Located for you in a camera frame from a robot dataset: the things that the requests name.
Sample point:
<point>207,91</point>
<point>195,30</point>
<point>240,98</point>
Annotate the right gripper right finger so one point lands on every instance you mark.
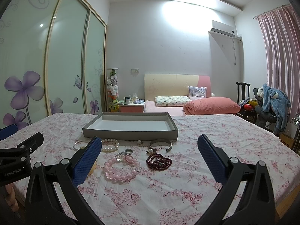
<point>257,203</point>

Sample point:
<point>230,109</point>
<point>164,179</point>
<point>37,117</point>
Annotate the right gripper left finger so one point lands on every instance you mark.
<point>53,196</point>

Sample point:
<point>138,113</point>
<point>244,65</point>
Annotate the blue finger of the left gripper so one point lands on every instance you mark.
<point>8,131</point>

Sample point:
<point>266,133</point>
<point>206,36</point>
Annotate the thin silver bangle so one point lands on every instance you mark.
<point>80,144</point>

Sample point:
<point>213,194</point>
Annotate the silver cuff bangle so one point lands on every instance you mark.
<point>155,144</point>

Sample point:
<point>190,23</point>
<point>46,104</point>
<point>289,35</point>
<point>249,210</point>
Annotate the floral pink bedsheet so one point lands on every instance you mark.
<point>180,194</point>

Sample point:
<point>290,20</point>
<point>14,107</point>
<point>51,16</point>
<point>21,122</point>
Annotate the black wooden chair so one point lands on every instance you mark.
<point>247,111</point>

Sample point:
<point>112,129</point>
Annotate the sliding wardrobe with flowers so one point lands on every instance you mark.
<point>52,58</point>

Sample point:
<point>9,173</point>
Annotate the blue plush blanket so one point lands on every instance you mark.
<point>280,104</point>

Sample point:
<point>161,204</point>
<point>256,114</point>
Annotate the folded salmon duvet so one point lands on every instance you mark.
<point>211,105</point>

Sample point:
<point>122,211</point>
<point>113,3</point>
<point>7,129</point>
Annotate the grey cardboard tray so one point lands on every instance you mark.
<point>132,126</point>

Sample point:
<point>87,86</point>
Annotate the plush toy column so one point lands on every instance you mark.
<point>112,90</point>

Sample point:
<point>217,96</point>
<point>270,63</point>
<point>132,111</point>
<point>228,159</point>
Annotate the pearl earring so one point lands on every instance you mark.
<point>150,151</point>

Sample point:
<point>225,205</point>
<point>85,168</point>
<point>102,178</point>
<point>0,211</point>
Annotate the pink bedside table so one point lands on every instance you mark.
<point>127,106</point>

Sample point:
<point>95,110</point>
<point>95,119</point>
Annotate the lilac patterned pillow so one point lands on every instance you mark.
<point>198,92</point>

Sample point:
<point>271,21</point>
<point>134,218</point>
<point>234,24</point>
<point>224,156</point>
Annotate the floral white pillow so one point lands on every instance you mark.
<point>174,101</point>

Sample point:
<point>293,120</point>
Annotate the pink bed mattress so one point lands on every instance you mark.
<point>150,107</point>

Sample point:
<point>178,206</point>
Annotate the cream and pink headboard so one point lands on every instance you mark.
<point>173,85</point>

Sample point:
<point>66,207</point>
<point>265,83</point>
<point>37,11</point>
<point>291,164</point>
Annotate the white air conditioner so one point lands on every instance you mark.
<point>224,29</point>

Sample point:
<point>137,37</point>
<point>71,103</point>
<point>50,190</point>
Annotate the pink curtain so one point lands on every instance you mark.
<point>280,33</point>

